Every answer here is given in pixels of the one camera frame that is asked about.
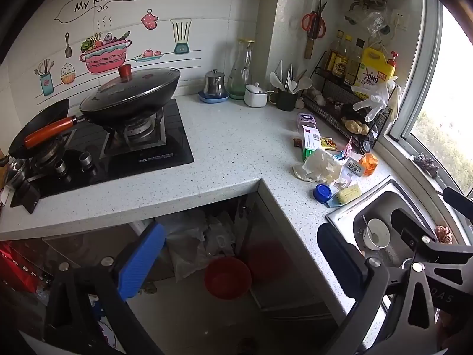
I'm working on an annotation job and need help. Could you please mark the dark glass vinegar bottle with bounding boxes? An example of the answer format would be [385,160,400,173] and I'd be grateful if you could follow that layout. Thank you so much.
[344,38,366,87]

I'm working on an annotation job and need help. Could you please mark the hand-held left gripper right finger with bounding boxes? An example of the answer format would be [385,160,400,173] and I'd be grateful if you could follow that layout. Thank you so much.
[317,223,440,355]

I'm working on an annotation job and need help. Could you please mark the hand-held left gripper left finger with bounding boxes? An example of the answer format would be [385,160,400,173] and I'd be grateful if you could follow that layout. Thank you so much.
[44,221,167,355]

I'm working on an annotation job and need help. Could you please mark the red handled scissors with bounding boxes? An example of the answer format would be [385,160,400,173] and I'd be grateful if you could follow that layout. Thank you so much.
[301,0,329,39]

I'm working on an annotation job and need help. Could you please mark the yellow sponge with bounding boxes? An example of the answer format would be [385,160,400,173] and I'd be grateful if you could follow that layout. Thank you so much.
[338,183,363,202]

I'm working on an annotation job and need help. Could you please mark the orange snack wrapper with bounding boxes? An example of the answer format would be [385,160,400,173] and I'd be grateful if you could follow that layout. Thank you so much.
[359,151,379,177]

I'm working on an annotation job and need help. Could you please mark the green and white carton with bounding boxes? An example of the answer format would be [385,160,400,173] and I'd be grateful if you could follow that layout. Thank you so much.
[301,125,322,161]

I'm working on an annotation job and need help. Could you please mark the red printed carton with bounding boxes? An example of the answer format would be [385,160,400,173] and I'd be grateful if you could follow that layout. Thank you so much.
[0,242,56,304]

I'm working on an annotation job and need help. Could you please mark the glass lid with red knob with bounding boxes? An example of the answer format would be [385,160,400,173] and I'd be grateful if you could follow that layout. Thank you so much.
[79,64,182,113]

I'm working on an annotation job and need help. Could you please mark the yellow detergent jug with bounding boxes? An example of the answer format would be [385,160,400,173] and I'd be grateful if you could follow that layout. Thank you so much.
[355,41,395,95]

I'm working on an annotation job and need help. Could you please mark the black glass gas stove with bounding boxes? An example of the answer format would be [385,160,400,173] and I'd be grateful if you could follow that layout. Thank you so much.
[9,98,195,208]

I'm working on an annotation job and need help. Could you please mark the blue round lid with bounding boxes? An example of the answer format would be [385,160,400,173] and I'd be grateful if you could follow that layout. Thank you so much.
[313,184,332,203]

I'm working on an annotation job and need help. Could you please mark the white ceramic jar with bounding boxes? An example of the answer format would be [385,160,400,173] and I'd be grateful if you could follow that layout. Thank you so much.
[244,82,274,108]

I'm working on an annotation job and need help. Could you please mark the kitchen wall decal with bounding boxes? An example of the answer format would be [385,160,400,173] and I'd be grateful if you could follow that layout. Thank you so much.
[31,0,204,97]

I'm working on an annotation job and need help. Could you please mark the steel sink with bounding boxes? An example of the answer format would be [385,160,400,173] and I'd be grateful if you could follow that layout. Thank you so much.
[326,177,466,278]

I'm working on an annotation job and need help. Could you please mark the glass cabinet door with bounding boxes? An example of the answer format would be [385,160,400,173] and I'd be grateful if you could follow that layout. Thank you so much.
[41,222,174,285]

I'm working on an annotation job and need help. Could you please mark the clear plastic bag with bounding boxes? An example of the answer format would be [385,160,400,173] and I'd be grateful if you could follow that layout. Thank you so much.
[364,9,388,39]

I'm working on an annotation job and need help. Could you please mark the black wok with orange handle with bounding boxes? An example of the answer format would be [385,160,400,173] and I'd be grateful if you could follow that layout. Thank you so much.
[24,67,182,148]

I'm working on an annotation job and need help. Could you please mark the crumpled white packaging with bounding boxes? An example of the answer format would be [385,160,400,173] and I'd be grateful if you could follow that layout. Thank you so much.
[205,212,237,257]

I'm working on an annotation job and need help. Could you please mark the dark scouring pad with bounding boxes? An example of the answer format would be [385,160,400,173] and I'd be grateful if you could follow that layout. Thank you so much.
[413,153,440,178]

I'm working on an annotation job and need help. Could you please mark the metal spoon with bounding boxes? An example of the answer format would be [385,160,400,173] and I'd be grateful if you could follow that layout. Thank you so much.
[364,216,378,243]

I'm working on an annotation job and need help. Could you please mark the bunch of pale chopsticks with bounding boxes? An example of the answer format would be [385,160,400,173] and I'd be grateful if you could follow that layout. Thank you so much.
[277,59,296,93]

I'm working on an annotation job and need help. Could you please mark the dark soy sauce bottle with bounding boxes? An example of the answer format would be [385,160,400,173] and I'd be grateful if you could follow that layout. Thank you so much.
[325,30,342,75]

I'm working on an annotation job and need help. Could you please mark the pink cloth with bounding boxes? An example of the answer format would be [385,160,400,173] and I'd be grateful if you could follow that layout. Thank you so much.
[434,225,453,245]

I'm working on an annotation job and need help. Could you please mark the black frying pan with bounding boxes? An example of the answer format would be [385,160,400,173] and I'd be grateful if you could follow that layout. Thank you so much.
[0,99,71,167]

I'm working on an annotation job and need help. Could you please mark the red plastic basin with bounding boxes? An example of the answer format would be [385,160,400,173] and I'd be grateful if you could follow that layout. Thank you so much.
[204,257,252,300]

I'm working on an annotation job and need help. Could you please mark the beige rubber glove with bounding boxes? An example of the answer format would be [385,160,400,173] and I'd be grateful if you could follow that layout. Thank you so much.
[388,83,403,121]

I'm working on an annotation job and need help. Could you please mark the crumpled white plastic bag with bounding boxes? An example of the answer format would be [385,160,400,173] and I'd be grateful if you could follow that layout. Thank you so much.
[293,148,344,185]

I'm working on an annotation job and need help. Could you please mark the dark green mug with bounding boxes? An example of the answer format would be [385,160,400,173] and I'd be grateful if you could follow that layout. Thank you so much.
[269,89,299,112]

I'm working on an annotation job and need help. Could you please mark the small black block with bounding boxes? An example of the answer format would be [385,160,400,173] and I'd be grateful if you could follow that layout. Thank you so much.
[11,178,41,214]

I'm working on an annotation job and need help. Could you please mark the ginger root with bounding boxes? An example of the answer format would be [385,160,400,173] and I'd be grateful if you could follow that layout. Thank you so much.
[342,116,370,135]

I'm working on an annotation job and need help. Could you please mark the glass pitcher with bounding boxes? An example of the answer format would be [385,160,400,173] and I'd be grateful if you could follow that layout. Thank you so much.
[227,39,256,100]

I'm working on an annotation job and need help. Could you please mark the steel oil pot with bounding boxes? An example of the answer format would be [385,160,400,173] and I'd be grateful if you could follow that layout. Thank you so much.
[204,69,226,99]

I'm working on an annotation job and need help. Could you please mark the red cap bottle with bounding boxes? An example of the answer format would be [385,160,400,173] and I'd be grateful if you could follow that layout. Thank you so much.
[386,51,400,78]

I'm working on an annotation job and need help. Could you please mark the white wall socket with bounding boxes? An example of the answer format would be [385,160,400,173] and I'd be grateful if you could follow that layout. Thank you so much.
[392,9,410,30]

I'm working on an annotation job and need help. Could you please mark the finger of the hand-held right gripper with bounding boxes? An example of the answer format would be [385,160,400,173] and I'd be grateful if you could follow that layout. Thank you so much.
[443,188,473,211]
[391,209,473,267]

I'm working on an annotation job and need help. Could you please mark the blue dish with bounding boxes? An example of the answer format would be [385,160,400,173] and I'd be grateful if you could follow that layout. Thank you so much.
[197,89,230,103]

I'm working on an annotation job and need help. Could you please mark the purple and white small bottle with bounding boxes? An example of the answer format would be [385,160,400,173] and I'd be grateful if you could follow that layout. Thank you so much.
[297,112,316,134]

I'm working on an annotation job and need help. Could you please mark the white labelled sachet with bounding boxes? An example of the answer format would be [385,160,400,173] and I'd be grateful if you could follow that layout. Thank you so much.
[342,157,365,178]

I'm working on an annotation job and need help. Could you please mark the black wire rack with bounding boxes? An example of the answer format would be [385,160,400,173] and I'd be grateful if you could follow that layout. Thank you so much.
[302,50,401,152]

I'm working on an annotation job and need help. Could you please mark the white rubber glove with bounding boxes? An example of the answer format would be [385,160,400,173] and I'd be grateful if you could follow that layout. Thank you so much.
[351,76,398,122]

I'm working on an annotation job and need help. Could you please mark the yellow label sauce bottle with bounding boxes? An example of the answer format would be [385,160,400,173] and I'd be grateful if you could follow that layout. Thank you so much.
[333,34,353,78]

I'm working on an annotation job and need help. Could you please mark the wooden handled knife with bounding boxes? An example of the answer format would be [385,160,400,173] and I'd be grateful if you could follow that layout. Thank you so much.
[304,11,320,60]

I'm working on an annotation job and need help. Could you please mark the frosted cabinet door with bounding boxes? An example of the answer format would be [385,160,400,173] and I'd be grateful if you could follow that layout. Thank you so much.
[236,192,333,315]

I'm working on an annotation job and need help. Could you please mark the garlic bulbs cluster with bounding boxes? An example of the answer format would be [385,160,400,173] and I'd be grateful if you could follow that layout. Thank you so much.
[303,87,326,107]

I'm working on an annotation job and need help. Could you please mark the dark brown produce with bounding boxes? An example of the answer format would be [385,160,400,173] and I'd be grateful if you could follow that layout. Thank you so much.
[340,103,372,119]

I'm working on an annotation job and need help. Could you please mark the white bowl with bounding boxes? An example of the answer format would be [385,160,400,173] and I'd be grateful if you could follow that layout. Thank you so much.
[363,217,391,250]

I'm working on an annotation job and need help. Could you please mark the window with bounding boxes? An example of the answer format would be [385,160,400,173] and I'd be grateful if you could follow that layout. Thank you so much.
[384,0,473,230]

